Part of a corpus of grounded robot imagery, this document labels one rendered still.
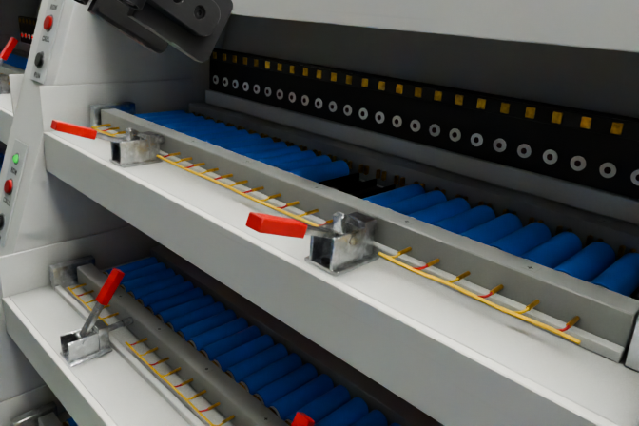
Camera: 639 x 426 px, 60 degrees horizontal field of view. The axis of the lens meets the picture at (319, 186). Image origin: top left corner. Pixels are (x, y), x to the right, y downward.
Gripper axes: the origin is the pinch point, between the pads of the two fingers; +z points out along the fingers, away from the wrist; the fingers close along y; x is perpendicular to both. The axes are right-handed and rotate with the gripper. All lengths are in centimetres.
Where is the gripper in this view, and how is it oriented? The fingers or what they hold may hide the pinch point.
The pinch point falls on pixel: (161, 6)
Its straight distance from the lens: 27.2
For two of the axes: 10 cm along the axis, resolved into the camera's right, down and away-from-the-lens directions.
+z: 5.9, 3.3, 7.4
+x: -4.2, 9.1, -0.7
